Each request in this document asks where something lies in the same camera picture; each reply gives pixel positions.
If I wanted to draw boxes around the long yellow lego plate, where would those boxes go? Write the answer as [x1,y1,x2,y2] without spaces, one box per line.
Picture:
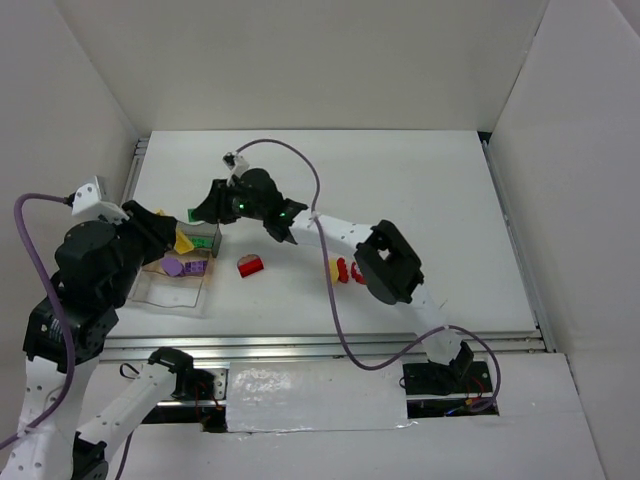
[154,209,195,255]

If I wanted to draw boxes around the purple rounded lego block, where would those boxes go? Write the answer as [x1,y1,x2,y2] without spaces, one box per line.
[160,256,184,277]

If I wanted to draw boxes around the green two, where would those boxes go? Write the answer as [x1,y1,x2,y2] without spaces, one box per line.
[190,237,213,249]

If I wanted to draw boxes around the purple lego brick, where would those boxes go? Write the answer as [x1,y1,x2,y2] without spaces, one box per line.
[183,260,208,276]

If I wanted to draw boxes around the red brick with cupcake print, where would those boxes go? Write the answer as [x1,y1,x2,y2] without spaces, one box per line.
[237,254,264,278]

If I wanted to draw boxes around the yellow lego brick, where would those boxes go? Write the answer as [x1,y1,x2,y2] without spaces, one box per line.
[328,258,340,285]

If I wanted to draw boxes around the red lego brick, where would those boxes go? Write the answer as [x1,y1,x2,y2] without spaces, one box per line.
[336,257,350,283]

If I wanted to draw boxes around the red flower print block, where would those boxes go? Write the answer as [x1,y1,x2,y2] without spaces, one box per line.
[351,261,366,285]

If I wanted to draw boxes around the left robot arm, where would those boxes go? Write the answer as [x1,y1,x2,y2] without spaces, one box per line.
[1,201,195,479]

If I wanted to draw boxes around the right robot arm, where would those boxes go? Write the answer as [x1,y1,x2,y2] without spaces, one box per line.
[192,168,473,384]

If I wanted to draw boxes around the colourless clear container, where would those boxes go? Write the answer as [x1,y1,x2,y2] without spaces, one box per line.
[125,271,207,318]

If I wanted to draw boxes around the white foam cover panel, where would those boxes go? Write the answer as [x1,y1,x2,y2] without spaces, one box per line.
[226,360,411,433]

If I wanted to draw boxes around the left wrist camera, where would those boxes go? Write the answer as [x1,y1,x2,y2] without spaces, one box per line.
[71,176,126,222]

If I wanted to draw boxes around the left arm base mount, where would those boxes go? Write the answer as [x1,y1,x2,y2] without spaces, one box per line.
[142,347,227,433]

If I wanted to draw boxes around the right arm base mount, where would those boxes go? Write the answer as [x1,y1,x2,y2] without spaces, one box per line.
[399,342,498,419]

